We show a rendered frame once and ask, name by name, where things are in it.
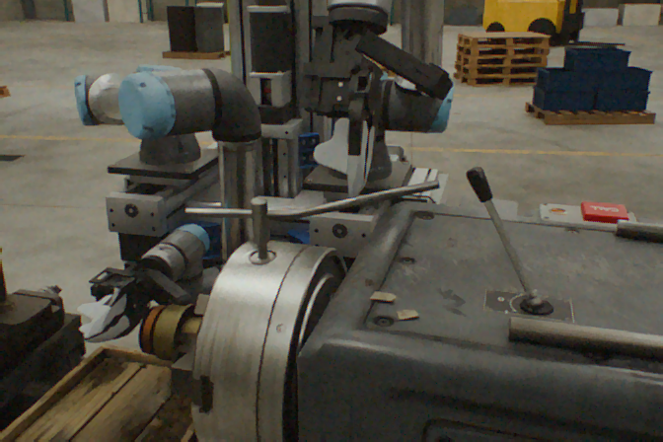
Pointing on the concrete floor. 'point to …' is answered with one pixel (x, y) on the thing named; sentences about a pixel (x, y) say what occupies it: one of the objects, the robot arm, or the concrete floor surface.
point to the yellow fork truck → (548, 19)
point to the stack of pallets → (500, 57)
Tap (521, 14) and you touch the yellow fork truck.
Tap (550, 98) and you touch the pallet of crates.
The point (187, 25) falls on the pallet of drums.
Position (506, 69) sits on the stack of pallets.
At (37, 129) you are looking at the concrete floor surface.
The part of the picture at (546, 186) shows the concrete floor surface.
